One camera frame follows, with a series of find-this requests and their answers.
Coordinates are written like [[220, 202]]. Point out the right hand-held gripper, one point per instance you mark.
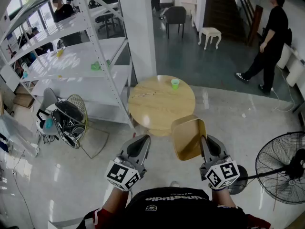
[[221, 175]]

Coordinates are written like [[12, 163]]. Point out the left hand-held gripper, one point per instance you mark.
[[124, 174]]

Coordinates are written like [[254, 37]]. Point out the person's right forearm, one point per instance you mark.
[[222, 197]]

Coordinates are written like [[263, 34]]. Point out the person's left forearm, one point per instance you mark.
[[115, 199]]

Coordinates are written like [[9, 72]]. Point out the round wooden table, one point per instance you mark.
[[162, 108]]

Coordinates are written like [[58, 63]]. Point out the person's white shoe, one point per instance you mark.
[[174, 184]]

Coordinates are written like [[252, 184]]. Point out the wooden chopsticks pair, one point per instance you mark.
[[144, 94]]

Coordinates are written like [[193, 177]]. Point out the person's black red shirt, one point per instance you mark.
[[186, 211]]

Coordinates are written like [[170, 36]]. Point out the black floor fan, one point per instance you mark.
[[281, 168]]

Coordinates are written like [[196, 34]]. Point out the black helmet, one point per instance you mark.
[[68, 118]]

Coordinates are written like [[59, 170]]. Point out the green plastic cup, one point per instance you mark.
[[175, 84]]

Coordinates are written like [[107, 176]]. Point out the grey white chair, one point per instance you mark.
[[48, 96]]

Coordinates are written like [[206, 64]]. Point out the white metal shelf rack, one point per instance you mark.
[[78, 63]]

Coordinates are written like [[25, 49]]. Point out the white cylinder bin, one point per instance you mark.
[[295, 73], [284, 56]]

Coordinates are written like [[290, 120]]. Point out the white carved stool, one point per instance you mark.
[[209, 32]]

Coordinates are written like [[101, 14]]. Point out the yellow small item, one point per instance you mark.
[[60, 52]]

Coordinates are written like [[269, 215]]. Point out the cardboard box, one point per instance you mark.
[[23, 99]]

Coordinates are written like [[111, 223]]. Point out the black office chair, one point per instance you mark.
[[107, 20]]

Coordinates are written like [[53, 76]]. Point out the grey upholstered chair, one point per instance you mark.
[[175, 15]]

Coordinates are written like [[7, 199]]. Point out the wooden staircase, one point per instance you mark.
[[224, 11]]

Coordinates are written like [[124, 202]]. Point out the white desk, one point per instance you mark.
[[189, 8]]

